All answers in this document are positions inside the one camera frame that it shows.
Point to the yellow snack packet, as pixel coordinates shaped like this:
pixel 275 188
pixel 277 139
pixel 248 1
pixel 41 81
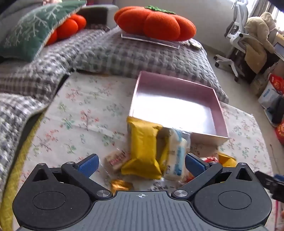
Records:
pixel 226 161
pixel 142 162

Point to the white office chair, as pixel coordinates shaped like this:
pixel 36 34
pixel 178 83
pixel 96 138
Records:
pixel 235 33

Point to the brown nougat candy packet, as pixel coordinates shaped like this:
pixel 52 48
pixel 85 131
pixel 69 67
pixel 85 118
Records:
pixel 114 161

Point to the large orange pumpkin cushion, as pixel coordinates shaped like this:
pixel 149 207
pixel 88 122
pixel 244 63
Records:
pixel 154 23

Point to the red white candy packet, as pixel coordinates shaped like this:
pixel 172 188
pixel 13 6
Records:
pixel 210 159

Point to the black bag on floor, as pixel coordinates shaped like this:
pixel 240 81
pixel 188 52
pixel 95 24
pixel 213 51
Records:
pixel 277 115

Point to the clear acrylic board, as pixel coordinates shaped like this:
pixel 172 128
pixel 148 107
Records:
pixel 170 44

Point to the green snowflake pillow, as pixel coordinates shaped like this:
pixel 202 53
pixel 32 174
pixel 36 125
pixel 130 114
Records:
pixel 27 39

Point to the small orange pumpkin cushion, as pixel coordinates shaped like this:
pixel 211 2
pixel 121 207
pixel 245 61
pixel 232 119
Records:
pixel 71 26

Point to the white blue snack packet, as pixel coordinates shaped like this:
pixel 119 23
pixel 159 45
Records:
pixel 179 144

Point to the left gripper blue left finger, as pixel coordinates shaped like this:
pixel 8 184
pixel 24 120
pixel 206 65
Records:
pixel 78 174

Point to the white blue shopping bag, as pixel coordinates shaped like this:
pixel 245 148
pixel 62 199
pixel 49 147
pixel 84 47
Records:
pixel 268 97

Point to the gold foil candy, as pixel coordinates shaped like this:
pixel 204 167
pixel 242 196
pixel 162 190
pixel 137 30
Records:
pixel 120 185

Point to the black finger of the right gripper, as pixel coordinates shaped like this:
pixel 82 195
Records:
pixel 275 185

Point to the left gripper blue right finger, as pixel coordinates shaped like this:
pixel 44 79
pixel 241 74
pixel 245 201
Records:
pixel 203 173

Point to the red gift bag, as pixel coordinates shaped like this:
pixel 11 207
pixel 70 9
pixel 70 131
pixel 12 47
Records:
pixel 277 82

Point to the grey checked quilt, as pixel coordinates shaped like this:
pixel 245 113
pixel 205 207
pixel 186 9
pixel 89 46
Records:
pixel 28 88

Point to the small packet on quilt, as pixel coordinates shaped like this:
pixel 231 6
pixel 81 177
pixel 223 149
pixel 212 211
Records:
pixel 194 44

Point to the pink cardboard box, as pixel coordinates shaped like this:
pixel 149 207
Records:
pixel 180 104

